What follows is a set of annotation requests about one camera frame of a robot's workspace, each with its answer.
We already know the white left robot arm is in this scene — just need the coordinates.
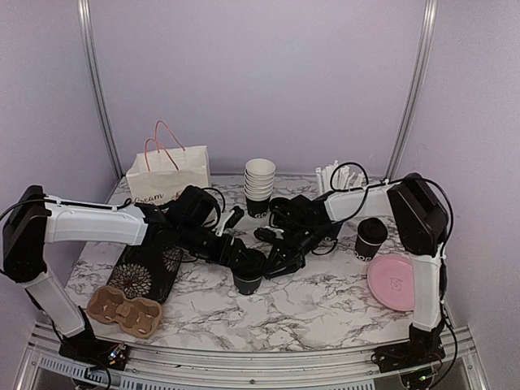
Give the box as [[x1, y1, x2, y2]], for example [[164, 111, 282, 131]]
[[1, 185, 266, 362]]

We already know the black coffee cup lid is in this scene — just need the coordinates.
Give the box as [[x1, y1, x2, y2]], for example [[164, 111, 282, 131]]
[[357, 217, 388, 245]]

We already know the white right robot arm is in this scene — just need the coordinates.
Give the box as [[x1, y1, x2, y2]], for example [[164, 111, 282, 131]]
[[263, 173, 453, 332]]

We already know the brown cardboard cup carrier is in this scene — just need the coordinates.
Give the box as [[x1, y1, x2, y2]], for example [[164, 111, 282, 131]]
[[87, 286, 163, 339]]

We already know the loose black lid on table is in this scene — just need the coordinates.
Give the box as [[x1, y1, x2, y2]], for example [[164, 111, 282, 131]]
[[269, 197, 293, 214]]

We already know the aluminium table edge rail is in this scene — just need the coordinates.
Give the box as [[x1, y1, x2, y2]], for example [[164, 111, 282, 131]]
[[14, 323, 489, 389]]

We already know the right aluminium frame post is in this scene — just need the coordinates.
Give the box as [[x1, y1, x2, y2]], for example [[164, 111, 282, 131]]
[[385, 0, 439, 179]]

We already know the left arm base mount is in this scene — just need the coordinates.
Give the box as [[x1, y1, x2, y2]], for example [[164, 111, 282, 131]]
[[58, 316, 129, 371]]

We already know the pink plastic plate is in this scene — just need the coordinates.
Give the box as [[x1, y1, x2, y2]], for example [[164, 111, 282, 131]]
[[367, 254, 414, 312]]

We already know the black takeout coffee cup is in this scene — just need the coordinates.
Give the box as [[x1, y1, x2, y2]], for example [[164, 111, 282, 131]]
[[232, 274, 262, 296], [354, 237, 382, 262]]

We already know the black floral tray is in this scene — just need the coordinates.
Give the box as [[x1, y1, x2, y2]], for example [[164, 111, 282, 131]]
[[106, 245, 184, 304]]

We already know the white paper takeout bag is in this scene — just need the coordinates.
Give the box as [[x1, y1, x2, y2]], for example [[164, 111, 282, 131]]
[[126, 120, 210, 206]]

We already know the stack of paper cups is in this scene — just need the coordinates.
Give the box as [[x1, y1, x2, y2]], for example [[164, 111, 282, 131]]
[[244, 158, 276, 219]]

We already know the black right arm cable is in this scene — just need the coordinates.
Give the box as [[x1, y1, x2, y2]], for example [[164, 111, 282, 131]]
[[308, 162, 454, 261]]

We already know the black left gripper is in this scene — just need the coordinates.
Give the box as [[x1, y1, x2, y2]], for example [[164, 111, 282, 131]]
[[178, 222, 255, 270]]

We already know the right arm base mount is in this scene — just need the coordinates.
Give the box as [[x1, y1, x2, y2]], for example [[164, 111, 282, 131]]
[[370, 322, 446, 373]]

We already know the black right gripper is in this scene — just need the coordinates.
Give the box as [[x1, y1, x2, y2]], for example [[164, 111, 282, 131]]
[[262, 224, 332, 280]]

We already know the left aluminium frame post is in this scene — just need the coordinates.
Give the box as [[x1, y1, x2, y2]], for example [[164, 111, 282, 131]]
[[77, 0, 124, 180]]

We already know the aluminium frame post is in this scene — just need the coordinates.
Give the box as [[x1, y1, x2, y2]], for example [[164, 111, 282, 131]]
[[77, 0, 124, 180], [385, 0, 439, 179]]

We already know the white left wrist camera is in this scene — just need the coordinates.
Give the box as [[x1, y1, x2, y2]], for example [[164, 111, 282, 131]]
[[214, 206, 245, 236]]

